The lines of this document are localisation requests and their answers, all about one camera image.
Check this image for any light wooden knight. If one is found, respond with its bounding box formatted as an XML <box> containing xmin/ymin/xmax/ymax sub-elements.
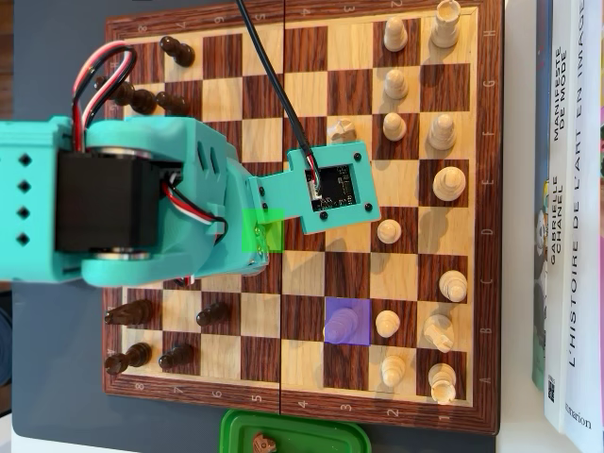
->
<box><xmin>422</xmin><ymin>313</ymin><xmax>455</xmax><ymax>354</ymax></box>
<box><xmin>327</xmin><ymin>117</ymin><xmax>360</xmax><ymax>145</ymax></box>

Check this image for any green plastic tray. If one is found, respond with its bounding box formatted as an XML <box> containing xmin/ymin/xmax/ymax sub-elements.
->
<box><xmin>219</xmin><ymin>408</ymin><xmax>373</xmax><ymax>453</ymax></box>

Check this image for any white art history book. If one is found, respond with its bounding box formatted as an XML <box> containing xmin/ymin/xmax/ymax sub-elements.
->
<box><xmin>561</xmin><ymin>0</ymin><xmax>604</xmax><ymax>453</ymax></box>

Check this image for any dark wooden rook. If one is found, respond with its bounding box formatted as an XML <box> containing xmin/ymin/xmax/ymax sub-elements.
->
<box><xmin>105</xmin><ymin>342</ymin><xmax>154</xmax><ymax>377</ymax></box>

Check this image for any plastic gripper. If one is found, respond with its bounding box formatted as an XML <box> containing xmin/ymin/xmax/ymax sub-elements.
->
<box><xmin>195</xmin><ymin>156</ymin><xmax>271</xmax><ymax>278</ymax></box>

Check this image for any camera mount with circuit board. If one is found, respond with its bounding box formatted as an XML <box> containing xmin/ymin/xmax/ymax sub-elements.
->
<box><xmin>247</xmin><ymin>140</ymin><xmax>382</xmax><ymax>236</ymax></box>

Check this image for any light wooden rook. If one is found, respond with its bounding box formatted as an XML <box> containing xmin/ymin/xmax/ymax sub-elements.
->
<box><xmin>427</xmin><ymin>361</ymin><xmax>458</xmax><ymax>405</ymax></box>
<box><xmin>428</xmin><ymin>0</ymin><xmax>461</xmax><ymax>50</ymax></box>

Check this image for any white Gabrielle Chanel book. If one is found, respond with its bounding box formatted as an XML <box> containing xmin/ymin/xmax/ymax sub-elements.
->
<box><xmin>542</xmin><ymin>0</ymin><xmax>584</xmax><ymax>433</ymax></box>

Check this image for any light wooden pawn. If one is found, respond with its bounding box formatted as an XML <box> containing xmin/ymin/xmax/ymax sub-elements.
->
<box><xmin>375</xmin><ymin>309</ymin><xmax>401</xmax><ymax>339</ymax></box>
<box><xmin>381</xmin><ymin>17</ymin><xmax>409</xmax><ymax>53</ymax></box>
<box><xmin>376</xmin><ymin>218</ymin><xmax>403</xmax><ymax>245</ymax></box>
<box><xmin>379</xmin><ymin>353</ymin><xmax>407</xmax><ymax>387</ymax></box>
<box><xmin>381</xmin><ymin>112</ymin><xmax>408</xmax><ymax>143</ymax></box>
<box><xmin>382</xmin><ymin>68</ymin><xmax>410</xmax><ymax>101</ymax></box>

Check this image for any dark wooden knight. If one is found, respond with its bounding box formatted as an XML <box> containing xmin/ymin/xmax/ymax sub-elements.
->
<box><xmin>252</xmin><ymin>431</ymin><xmax>277</xmax><ymax>453</ymax></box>
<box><xmin>104</xmin><ymin>299</ymin><xmax>156</xmax><ymax>327</ymax></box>

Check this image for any illustrated colourful book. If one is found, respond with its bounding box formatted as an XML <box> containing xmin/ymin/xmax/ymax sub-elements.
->
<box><xmin>531</xmin><ymin>0</ymin><xmax>554</xmax><ymax>392</ymax></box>

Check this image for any dark wooden pawn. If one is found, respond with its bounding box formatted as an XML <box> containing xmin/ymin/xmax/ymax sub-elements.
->
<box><xmin>195</xmin><ymin>301</ymin><xmax>231</xmax><ymax>327</ymax></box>
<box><xmin>159</xmin><ymin>36</ymin><xmax>196</xmax><ymax>67</ymax></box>
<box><xmin>155</xmin><ymin>91</ymin><xmax>190</xmax><ymax>118</ymax></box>
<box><xmin>159</xmin><ymin>343</ymin><xmax>195</xmax><ymax>371</ymax></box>

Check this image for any light wooden king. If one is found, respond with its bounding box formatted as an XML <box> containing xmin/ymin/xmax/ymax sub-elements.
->
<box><xmin>431</xmin><ymin>166</ymin><xmax>467</xmax><ymax>203</ymax></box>

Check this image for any red white black servo wire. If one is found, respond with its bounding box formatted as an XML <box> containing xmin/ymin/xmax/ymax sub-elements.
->
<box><xmin>71</xmin><ymin>41</ymin><xmax>139</xmax><ymax>153</ymax></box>
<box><xmin>159</xmin><ymin>178</ymin><xmax>231</xmax><ymax>242</ymax></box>

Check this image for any dark blue round object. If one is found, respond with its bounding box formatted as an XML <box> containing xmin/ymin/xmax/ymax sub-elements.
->
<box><xmin>0</xmin><ymin>306</ymin><xmax>14</xmax><ymax>386</ymax></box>

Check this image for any wooden chess board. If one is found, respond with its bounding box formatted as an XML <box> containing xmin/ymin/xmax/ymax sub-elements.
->
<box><xmin>101</xmin><ymin>0</ymin><xmax>502</xmax><ymax>436</ymax></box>

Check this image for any black camera cable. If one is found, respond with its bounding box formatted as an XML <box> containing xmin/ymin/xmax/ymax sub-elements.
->
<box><xmin>234</xmin><ymin>0</ymin><xmax>327</xmax><ymax>199</ymax></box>

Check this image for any light wooden bishop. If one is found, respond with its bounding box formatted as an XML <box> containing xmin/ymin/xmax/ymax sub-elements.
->
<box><xmin>437</xmin><ymin>269</ymin><xmax>468</xmax><ymax>303</ymax></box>
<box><xmin>427</xmin><ymin>114</ymin><xmax>458</xmax><ymax>152</ymax></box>

